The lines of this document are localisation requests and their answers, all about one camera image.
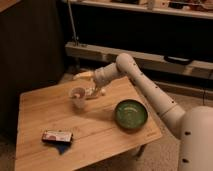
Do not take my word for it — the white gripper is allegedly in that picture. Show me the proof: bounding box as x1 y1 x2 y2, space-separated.
73 68 107 99

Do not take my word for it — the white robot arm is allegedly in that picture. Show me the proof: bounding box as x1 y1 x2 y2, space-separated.
74 53 213 171

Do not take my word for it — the green ceramic bowl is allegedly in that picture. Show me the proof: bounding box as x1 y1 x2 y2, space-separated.
114 99 148 130

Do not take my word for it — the small white plastic bottle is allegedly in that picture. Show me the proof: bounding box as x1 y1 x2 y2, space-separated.
84 87 107 100

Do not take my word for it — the wooden table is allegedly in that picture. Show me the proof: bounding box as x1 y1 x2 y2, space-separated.
15 77 162 171

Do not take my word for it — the red and white snack packet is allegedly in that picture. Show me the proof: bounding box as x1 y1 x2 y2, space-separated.
42 130 73 144

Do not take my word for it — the blue cloth piece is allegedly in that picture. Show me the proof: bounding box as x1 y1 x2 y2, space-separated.
55 144 71 155

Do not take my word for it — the metal stand pole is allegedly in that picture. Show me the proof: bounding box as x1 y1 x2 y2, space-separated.
67 0 79 46

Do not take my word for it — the upper wooden shelf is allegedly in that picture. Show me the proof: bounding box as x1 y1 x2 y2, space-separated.
61 0 213 20

